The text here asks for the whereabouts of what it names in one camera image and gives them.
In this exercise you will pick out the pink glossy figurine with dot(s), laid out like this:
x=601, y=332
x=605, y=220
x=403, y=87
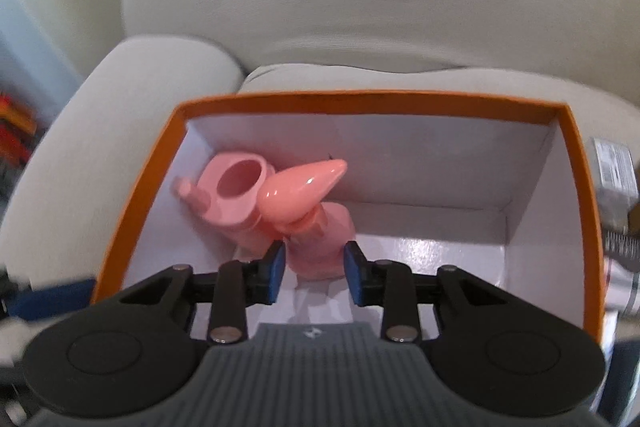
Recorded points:
x=300, y=192

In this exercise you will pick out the beige fabric sofa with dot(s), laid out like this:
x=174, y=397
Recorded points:
x=350, y=7

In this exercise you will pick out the white labelled packet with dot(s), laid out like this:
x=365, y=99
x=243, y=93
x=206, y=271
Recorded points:
x=622, y=284

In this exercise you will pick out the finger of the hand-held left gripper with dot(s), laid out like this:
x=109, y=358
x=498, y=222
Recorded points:
x=55, y=302

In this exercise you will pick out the red and orange objects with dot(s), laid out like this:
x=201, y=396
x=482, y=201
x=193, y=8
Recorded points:
x=12, y=127

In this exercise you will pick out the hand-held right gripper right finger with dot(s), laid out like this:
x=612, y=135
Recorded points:
x=352, y=274

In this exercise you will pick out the grey labelled box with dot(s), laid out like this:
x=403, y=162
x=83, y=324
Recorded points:
x=612, y=172

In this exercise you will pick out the orange cardboard box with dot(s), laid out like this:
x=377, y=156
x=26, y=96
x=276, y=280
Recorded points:
x=425, y=167

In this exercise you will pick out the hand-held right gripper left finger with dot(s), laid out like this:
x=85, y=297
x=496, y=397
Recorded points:
x=275, y=274

